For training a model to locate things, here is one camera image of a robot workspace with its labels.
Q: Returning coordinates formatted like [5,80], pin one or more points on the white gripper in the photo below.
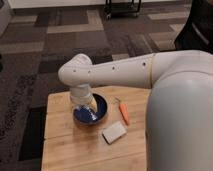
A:
[82,94]

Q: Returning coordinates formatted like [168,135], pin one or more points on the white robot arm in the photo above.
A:
[179,113]

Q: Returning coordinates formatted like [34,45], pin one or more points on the dark blue ceramic bowl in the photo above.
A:
[85,115]

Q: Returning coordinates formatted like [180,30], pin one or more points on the orange carrot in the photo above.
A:
[124,111]

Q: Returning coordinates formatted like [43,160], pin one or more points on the white rectangular sponge block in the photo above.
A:
[114,132]

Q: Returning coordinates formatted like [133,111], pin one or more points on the black wheeled cart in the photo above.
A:
[125,8]

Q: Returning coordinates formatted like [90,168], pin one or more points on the black office chair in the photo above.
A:
[197,33]

